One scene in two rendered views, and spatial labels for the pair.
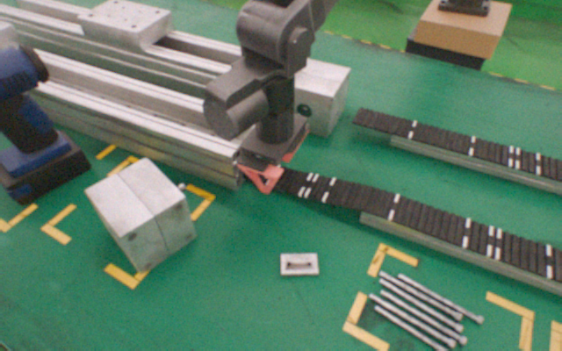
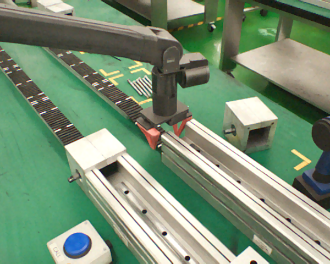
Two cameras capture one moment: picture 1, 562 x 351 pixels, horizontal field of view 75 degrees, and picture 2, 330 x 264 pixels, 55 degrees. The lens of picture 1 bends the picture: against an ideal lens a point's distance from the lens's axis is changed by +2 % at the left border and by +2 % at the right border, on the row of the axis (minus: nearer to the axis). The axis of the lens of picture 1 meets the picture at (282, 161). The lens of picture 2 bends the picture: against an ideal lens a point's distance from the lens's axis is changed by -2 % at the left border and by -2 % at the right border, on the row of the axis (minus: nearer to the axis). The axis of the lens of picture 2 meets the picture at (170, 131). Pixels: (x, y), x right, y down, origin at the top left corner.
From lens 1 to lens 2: 102 cm
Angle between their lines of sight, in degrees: 93
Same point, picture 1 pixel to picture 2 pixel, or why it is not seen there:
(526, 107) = not seen: outside the picture
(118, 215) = (258, 103)
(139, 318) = not seen: hidden behind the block
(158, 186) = (238, 109)
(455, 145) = (55, 114)
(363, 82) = (23, 198)
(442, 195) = (87, 111)
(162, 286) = not seen: hidden behind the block
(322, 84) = (100, 139)
